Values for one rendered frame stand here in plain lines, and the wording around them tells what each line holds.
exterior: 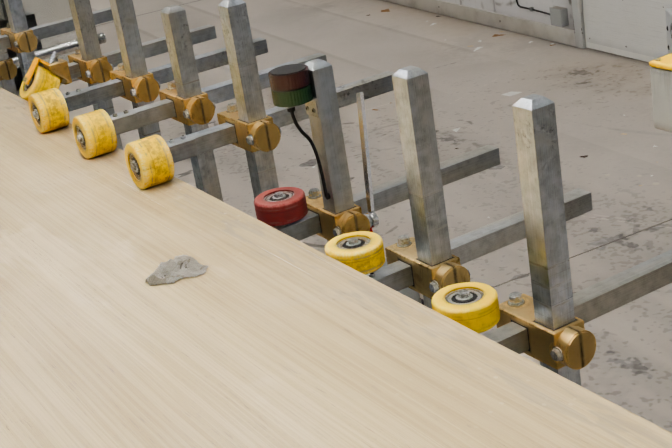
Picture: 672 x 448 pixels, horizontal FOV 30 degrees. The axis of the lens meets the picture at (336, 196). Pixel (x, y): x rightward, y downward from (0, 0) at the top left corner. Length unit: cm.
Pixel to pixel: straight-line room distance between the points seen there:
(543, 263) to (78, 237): 76
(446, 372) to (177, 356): 34
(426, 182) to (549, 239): 25
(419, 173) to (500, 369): 40
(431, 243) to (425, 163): 11
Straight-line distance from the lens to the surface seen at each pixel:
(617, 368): 317
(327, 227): 195
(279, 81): 183
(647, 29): 554
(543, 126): 146
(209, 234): 185
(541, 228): 150
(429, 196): 170
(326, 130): 188
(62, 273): 183
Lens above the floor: 157
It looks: 21 degrees down
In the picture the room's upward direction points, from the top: 9 degrees counter-clockwise
